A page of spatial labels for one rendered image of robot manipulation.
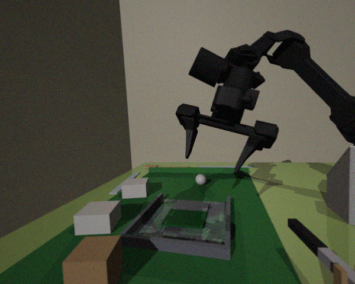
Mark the brown block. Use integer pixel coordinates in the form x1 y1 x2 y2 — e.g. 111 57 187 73
62 235 123 284

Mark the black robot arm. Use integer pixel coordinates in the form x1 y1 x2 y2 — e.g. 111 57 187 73
188 30 355 146

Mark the white golf ball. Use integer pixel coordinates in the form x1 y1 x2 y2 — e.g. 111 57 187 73
195 174 206 185

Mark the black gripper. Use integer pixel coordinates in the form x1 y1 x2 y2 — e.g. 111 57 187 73
176 104 279 174

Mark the dark green flat mat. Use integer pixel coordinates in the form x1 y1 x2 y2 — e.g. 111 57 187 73
0 172 301 284

